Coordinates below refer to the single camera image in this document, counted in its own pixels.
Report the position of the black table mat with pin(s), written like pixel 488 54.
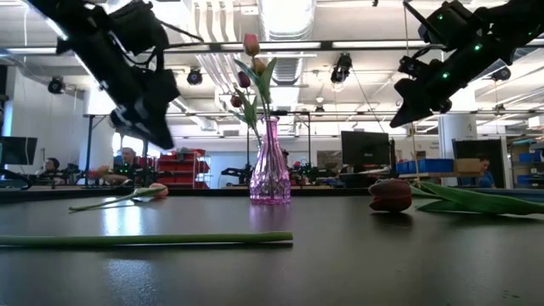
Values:
pixel 382 263

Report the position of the red storage bin shelf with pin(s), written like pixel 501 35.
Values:
pixel 183 170

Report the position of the black metal rig frame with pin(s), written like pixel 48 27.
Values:
pixel 89 144

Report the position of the black upright panel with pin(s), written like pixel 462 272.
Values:
pixel 467 149

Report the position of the person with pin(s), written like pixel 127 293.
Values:
pixel 484 173
pixel 52 166
pixel 127 158

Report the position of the black ceiling camera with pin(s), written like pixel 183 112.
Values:
pixel 194 76
pixel 56 85
pixel 342 68
pixel 501 74

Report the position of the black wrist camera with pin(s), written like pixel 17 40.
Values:
pixel 410 67
pixel 136 25

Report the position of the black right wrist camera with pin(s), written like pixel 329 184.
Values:
pixel 410 67

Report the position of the shelf with blue bins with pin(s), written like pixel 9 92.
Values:
pixel 527 158

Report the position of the silver ventilation duct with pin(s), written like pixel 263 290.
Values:
pixel 287 21

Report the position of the black computer monitor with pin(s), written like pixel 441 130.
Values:
pixel 365 148
pixel 17 151

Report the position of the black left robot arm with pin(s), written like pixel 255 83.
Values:
pixel 76 30

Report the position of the row of blue bins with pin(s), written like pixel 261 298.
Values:
pixel 425 166

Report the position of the brown cardboard box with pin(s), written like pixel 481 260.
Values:
pixel 467 165

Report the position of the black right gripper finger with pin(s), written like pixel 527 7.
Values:
pixel 421 109
pixel 408 95

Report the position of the dark red artificial tulip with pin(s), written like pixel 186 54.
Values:
pixel 243 80
pixel 390 195
pixel 236 101

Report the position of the black overhead frame bar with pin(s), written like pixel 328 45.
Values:
pixel 326 44

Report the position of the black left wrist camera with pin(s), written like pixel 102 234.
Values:
pixel 136 25

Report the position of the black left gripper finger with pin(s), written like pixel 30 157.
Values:
pixel 144 127
pixel 161 89

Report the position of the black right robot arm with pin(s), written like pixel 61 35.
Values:
pixel 510 21

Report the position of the pink glass vase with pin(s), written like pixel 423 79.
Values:
pixel 270 178

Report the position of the black background robot arm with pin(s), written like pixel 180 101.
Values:
pixel 236 172

